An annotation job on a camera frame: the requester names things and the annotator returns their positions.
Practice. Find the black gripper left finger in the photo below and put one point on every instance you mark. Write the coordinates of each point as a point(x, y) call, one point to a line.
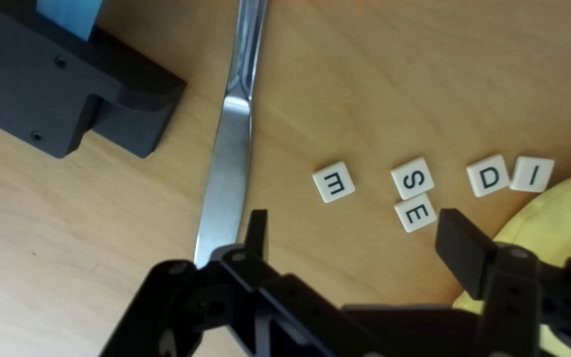
point(256, 233)

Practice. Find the silver table knife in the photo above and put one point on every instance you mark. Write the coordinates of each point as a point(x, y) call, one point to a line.
point(229, 173)

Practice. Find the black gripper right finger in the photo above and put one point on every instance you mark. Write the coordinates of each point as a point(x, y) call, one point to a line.
point(465, 251)

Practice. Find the letter tile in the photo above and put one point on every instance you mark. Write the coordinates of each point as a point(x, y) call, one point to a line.
point(334, 183)
point(532, 173)
point(488, 175)
point(415, 213)
point(413, 179)

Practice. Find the small black block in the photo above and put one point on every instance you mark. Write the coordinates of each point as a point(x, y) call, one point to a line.
point(54, 88)

